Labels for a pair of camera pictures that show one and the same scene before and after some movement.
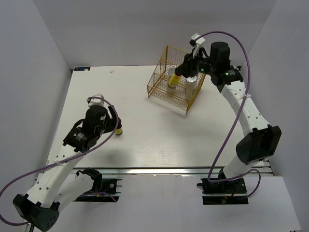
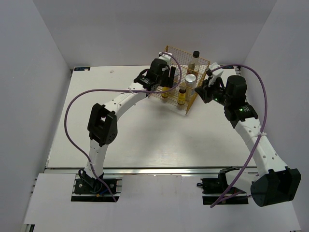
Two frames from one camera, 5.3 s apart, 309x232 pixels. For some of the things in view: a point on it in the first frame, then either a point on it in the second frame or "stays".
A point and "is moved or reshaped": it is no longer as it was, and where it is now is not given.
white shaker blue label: x=190 y=85 stays
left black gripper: x=114 y=114 -> x=168 y=81
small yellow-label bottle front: x=119 y=131 -> x=165 y=94
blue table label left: x=83 y=68 stays
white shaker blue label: x=172 y=91 is moved or reshaped
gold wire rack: x=166 y=85 stays
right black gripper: x=187 y=69 -> x=203 y=91
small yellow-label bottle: x=174 y=80 is moved or reshaped
